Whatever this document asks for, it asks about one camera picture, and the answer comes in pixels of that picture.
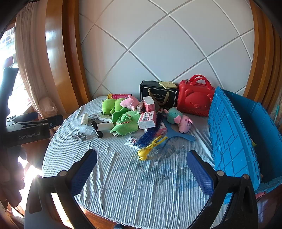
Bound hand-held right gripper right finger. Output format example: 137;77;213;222
186;150;259;229

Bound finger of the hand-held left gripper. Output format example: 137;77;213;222
12;114;64;130
9;112;39;121

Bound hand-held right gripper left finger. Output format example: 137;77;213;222
24;149;98;229

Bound clear plastic box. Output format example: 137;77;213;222
79;125;94;136

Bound black trash bag roll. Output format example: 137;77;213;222
91;121;104;139

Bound large pink tissue pack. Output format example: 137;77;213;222
154;120;168;136

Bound person's left hand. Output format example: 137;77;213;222
0;146;26;208

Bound translucent plastic bag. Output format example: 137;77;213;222
38;96;58;115

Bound blue plastic hanger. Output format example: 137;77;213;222
162;120;196;141

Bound white paper roll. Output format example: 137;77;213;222
96;123;111;133

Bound small printed packet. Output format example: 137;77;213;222
124;136;139;147

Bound green frog plush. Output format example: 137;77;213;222
101;98;130;116

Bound yellow duck clip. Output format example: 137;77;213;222
138;135;168;161

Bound beige curtain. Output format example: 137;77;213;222
14;0;66;120

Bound teal pig plush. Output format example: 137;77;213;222
166;107;194;134

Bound green towel with red trim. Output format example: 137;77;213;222
110;110;141;137

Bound blue feather brush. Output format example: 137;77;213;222
135;111;164;148

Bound pink can with yellow lid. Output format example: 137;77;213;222
107;94;133;100

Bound red toy suitcase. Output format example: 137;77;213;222
177;74;216;117

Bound white barcode tissue pack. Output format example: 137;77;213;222
138;111;157;129

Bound pink pig plush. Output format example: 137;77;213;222
120;95;140;110

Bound pink upright tissue pack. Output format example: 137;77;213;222
143;96;157;113

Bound yellow notepad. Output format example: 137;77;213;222
159;81;178;89

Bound black gift box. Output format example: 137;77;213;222
139;80;179;110

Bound curved wooden wall frame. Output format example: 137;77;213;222
45;0;92;117
242;0;282;110

